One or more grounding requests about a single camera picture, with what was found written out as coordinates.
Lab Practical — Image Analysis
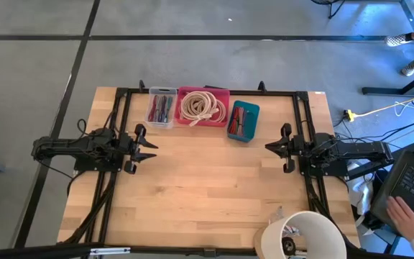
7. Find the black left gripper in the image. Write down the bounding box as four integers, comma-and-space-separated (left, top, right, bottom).
119, 124, 159, 176

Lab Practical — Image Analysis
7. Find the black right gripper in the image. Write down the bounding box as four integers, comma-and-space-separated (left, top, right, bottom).
264, 122, 303, 175

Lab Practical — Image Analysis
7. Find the maroon usb cable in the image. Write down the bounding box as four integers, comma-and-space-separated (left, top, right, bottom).
147, 95, 157, 122

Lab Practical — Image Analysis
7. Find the white cable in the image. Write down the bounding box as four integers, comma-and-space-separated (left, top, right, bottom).
180, 91, 211, 122
206, 99, 228, 124
192, 96, 219, 122
187, 91, 218, 119
188, 107, 219, 127

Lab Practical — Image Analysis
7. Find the teal plastic bin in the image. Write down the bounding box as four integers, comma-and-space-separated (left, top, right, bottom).
226, 100, 261, 143

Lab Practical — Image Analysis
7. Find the clear plastic bin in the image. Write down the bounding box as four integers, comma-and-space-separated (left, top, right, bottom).
144, 86, 178, 130

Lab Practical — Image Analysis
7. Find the clear plastic wrapper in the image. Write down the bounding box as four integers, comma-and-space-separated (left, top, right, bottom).
268, 205, 288, 226

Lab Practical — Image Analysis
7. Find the pink plastic bin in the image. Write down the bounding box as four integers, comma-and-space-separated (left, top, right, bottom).
173, 86, 231, 128

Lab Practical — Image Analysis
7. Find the white plastic bag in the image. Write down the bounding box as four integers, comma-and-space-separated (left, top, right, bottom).
346, 161, 373, 217

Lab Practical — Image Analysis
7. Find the person's hand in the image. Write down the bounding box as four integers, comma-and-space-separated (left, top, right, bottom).
385, 196, 414, 242

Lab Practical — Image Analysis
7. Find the person's shoe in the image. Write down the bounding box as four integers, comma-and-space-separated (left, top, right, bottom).
400, 61, 414, 77
385, 32, 414, 47

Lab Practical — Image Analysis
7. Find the black floor fan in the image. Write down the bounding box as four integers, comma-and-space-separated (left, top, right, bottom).
310, 0, 346, 19

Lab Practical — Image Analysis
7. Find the black desk frame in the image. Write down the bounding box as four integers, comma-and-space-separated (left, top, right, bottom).
362, 0, 414, 96

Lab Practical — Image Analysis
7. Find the yellow extension cord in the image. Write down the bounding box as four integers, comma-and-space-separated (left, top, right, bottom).
354, 88, 414, 118

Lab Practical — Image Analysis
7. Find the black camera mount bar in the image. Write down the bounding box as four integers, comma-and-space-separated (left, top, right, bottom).
0, 242, 414, 259

